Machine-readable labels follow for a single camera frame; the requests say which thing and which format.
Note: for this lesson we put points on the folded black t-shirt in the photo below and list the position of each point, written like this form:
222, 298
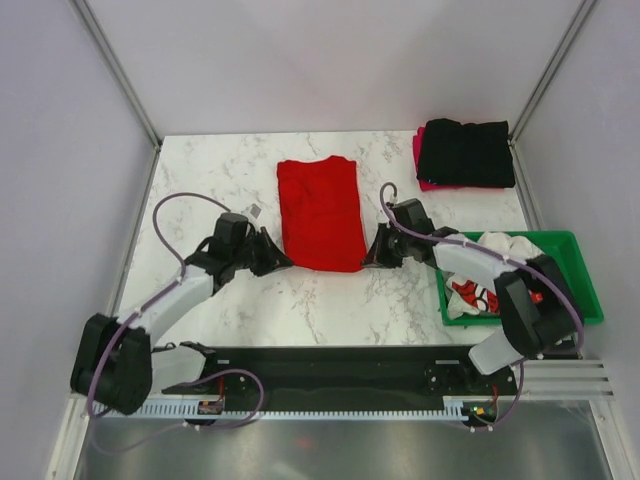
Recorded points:
467, 152

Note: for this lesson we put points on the aluminium frame post right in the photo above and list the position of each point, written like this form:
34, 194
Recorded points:
568, 39

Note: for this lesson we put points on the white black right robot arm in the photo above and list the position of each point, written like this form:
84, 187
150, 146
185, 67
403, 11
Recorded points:
536, 307

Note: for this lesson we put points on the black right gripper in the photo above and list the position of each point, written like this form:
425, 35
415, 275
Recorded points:
377, 255

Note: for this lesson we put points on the aluminium rail right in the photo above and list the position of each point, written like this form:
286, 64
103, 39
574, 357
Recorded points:
564, 380

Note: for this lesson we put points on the aluminium frame post left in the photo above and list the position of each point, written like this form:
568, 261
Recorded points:
98, 36

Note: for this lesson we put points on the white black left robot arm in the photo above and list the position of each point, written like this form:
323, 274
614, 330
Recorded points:
115, 365

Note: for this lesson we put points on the white slotted cable duct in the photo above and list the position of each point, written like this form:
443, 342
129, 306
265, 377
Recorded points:
189, 408

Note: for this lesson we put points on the folded pink t-shirt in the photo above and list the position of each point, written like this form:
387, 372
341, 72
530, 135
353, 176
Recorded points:
425, 170

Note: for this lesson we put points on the white red printed t-shirt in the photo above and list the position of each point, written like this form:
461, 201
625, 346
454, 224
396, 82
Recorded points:
466, 297

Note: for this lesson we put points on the green plastic bin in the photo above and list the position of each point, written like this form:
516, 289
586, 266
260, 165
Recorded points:
563, 247

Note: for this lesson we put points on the aluminium frame post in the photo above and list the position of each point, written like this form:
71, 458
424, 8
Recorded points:
98, 36
568, 39

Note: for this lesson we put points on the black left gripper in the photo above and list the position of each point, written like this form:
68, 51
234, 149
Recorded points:
274, 259

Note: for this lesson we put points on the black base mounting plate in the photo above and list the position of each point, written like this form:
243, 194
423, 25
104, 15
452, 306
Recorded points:
320, 377

